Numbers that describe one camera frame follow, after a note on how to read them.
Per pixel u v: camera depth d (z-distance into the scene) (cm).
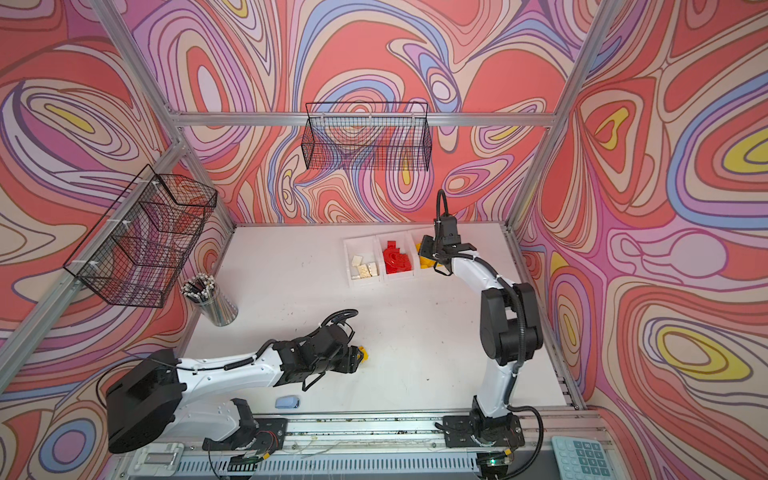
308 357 63
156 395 42
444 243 75
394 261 102
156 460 69
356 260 106
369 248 110
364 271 104
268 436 72
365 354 84
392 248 108
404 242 108
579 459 69
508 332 50
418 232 108
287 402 78
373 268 102
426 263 103
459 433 73
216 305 85
